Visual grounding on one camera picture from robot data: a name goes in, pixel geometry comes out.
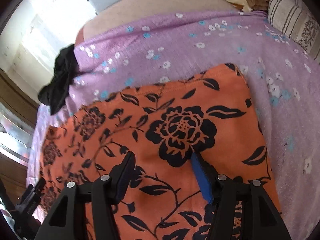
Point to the brown wooden glass door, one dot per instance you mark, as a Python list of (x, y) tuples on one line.
[(18, 118)]

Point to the orange black floral garment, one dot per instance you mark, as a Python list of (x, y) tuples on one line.
[(163, 125)]

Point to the beige mattress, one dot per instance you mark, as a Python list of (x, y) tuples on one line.
[(126, 11)]

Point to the purple floral bed sheet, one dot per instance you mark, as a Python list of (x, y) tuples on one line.
[(282, 78)]

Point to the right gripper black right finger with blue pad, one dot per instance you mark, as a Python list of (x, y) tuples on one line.
[(241, 210)]

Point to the black crumpled garment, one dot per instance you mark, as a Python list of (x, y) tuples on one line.
[(54, 94)]

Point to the striped floral pillow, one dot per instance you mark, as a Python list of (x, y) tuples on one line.
[(295, 20)]

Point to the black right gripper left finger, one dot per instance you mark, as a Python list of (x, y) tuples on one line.
[(67, 217)]

